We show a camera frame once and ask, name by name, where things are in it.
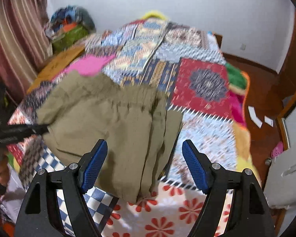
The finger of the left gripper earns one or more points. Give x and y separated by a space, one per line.
12 134

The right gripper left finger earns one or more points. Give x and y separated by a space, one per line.
39 214

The olive khaki pants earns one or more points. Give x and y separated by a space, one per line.
134 121

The person left hand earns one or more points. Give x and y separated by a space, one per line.
4 171

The pink croc shoe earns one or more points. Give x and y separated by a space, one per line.
277 150

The striped maroon curtain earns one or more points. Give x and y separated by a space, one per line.
23 45

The white paper strip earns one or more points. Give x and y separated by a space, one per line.
254 117

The small white paper piece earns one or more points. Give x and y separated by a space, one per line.
269 121

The wardrobe sliding door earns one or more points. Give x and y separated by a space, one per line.
287 123

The pink folded garment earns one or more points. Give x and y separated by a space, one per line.
89 65

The pile of clothes and bags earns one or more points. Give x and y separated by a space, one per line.
67 26

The colourful fleece blanket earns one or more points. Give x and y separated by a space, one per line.
239 84

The patchwork patterned bedspread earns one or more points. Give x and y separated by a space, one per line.
173 208

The yellow pillow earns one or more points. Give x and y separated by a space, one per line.
154 14

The wooden bed frame board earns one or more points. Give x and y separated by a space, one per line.
56 64

